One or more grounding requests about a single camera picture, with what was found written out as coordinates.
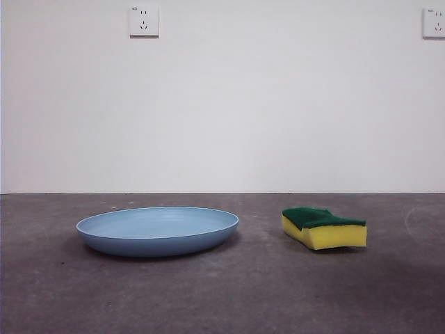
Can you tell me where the white wall socket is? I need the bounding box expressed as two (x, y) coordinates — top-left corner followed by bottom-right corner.
(422, 7), (445, 40)
(129, 4), (161, 38)

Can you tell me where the yellow sponge with green pad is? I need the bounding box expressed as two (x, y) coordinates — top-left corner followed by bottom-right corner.
(281, 207), (368, 251)

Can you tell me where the blue round plate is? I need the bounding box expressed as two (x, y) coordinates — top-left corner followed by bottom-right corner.
(75, 206), (240, 258)

